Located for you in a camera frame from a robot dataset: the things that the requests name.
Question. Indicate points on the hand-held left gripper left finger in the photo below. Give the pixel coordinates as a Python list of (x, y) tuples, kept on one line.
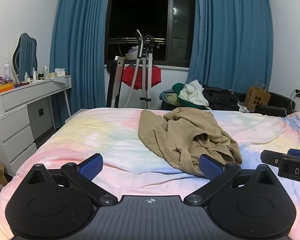
[(90, 167)]

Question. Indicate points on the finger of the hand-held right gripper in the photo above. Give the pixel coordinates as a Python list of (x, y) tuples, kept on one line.
[(299, 153), (272, 158)]

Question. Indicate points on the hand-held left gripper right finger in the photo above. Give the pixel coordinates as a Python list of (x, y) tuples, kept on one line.
[(210, 167)]

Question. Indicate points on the tan t-shirt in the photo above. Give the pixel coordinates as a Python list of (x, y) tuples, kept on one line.
[(180, 130)]

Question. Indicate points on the pastel tie-dye blanket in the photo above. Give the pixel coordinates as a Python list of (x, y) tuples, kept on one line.
[(90, 135)]

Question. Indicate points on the black sofa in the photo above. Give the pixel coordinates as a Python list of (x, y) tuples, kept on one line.
[(277, 102)]

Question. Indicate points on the patterned white cloth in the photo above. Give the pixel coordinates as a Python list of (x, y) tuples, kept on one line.
[(243, 108)]

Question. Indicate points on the brown paper bag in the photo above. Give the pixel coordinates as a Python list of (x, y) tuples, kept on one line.
[(257, 97)]

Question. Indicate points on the black garment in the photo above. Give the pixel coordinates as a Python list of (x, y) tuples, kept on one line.
[(219, 97)]

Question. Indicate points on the yellow-green garment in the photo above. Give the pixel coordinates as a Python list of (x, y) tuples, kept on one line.
[(172, 99)]

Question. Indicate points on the grey-blue garment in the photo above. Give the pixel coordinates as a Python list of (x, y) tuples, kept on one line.
[(164, 94)]

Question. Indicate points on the white dresser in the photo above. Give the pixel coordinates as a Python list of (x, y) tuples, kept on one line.
[(15, 120)]

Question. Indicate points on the black wooden chair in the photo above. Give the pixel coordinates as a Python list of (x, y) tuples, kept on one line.
[(117, 80)]

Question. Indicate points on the garment steamer stand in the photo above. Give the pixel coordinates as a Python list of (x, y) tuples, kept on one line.
[(143, 85)]

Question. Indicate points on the white tissue box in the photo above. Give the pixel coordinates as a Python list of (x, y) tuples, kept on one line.
[(57, 73)]

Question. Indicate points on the tall white bottle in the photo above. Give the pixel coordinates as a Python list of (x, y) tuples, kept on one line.
[(46, 73)]

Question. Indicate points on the red shorts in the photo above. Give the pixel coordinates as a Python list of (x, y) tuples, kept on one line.
[(155, 76)]

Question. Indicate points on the white pump bottle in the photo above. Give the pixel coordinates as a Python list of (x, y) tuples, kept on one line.
[(35, 75)]

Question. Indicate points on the small white bottle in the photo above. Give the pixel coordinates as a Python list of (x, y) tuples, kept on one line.
[(26, 77)]

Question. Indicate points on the orange box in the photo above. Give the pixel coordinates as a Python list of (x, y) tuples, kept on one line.
[(1, 89)]

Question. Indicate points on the papers on windowsill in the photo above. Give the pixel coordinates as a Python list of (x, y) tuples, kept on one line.
[(132, 53)]

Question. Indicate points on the purple fluffy item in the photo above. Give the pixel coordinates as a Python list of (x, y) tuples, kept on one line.
[(3, 81)]

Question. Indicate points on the white spray bottle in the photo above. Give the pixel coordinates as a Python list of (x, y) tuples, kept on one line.
[(7, 72)]

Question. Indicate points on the wavy black-framed mirror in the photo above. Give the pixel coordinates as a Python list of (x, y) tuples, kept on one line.
[(26, 55)]

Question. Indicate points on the dark window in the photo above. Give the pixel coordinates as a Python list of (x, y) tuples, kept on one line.
[(140, 17)]

